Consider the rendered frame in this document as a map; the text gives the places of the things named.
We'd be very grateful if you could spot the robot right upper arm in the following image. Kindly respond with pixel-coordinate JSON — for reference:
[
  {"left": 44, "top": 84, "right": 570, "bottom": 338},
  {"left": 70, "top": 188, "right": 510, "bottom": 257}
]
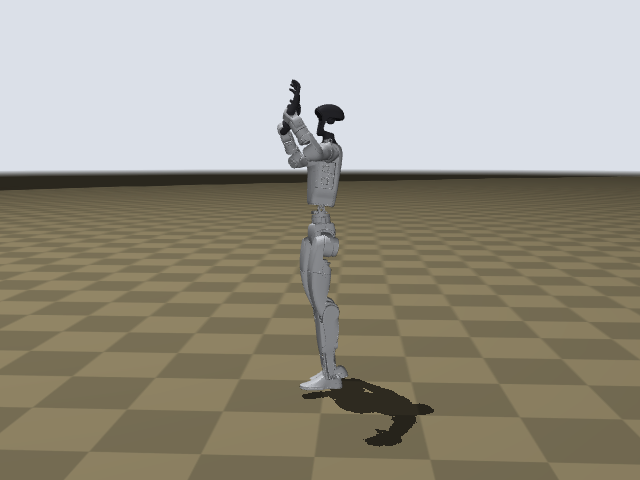
[{"left": 288, "top": 152, "right": 308, "bottom": 168}]

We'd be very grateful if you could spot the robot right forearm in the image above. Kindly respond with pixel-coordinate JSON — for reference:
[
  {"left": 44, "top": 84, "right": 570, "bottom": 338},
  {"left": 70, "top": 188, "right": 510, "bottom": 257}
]
[{"left": 277, "top": 122, "right": 302, "bottom": 155}]

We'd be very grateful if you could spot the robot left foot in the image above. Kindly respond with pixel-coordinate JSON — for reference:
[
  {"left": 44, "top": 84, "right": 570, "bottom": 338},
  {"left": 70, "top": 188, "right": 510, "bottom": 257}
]
[{"left": 300, "top": 374, "right": 342, "bottom": 390}]

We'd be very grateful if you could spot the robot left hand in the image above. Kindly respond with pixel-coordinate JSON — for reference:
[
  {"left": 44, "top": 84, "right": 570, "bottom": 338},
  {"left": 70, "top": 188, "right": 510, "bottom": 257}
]
[{"left": 287, "top": 79, "right": 301, "bottom": 116}]

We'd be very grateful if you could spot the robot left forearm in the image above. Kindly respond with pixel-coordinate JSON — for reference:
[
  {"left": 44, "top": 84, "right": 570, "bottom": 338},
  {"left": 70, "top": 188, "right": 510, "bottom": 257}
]
[{"left": 283, "top": 108, "right": 323, "bottom": 154}]

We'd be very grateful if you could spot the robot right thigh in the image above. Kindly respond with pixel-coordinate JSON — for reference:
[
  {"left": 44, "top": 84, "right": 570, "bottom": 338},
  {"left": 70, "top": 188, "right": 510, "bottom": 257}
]
[{"left": 300, "top": 237, "right": 335, "bottom": 310}]

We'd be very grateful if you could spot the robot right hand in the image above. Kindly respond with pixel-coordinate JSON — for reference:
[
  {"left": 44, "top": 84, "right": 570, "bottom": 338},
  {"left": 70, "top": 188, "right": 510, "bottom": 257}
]
[{"left": 280, "top": 103, "right": 301, "bottom": 135}]

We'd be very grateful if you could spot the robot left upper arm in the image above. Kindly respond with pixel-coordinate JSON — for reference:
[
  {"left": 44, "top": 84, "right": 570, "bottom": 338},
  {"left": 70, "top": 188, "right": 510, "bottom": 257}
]
[{"left": 303, "top": 142, "right": 339, "bottom": 163}]

